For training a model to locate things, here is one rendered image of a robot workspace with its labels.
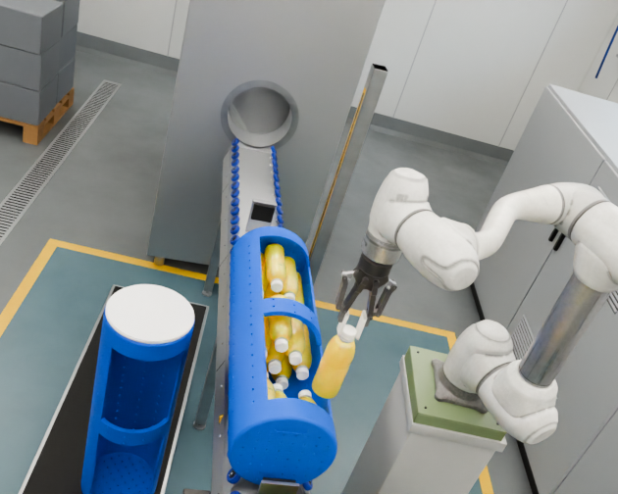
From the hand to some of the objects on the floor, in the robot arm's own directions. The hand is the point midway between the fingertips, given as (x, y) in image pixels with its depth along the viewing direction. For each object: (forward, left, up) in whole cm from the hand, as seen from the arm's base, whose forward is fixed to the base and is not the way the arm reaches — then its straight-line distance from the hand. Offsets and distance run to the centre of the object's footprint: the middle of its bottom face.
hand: (351, 323), depth 159 cm
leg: (+27, -82, -154) cm, 176 cm away
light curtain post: (-6, -132, -155) cm, 204 cm away
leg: (+43, -179, -158) cm, 242 cm away
